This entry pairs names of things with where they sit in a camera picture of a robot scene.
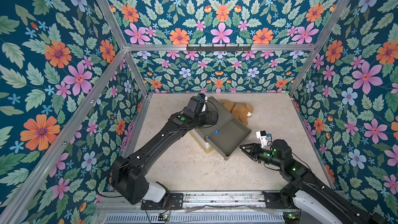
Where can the brown teddy bear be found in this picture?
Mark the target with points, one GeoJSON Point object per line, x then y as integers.
{"type": "Point", "coordinates": [241, 111]}

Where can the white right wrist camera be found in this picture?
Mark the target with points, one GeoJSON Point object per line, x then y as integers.
{"type": "Point", "coordinates": [264, 138]}

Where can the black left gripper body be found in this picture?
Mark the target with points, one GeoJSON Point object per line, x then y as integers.
{"type": "Point", "coordinates": [202, 119]}

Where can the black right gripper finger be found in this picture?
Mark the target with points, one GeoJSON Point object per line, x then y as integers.
{"type": "Point", "coordinates": [250, 155]}
{"type": "Point", "coordinates": [248, 149]}

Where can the white yellow drawer cabinet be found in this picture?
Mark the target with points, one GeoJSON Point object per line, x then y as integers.
{"type": "Point", "coordinates": [200, 138]}

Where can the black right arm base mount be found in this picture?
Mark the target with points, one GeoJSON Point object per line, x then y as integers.
{"type": "Point", "coordinates": [276, 197]}

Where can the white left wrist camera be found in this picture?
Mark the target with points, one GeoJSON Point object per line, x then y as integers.
{"type": "Point", "coordinates": [202, 102]}

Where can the black hook rail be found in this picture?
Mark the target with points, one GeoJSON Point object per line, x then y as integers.
{"type": "Point", "coordinates": [213, 47]}

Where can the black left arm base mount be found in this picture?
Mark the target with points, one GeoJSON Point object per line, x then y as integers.
{"type": "Point", "coordinates": [159, 197]}

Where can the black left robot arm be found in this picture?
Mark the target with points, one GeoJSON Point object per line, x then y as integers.
{"type": "Point", "coordinates": [129, 174]}

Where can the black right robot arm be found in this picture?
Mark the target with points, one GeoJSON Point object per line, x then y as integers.
{"type": "Point", "coordinates": [307, 192]}

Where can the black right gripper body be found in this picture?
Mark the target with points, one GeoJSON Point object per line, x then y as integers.
{"type": "Point", "coordinates": [253, 151]}

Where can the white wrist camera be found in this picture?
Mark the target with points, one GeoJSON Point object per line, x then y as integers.
{"type": "Point", "coordinates": [264, 138]}
{"type": "Point", "coordinates": [202, 102]}

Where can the aluminium front rail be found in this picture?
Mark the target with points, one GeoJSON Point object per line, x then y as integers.
{"type": "Point", "coordinates": [199, 207]}

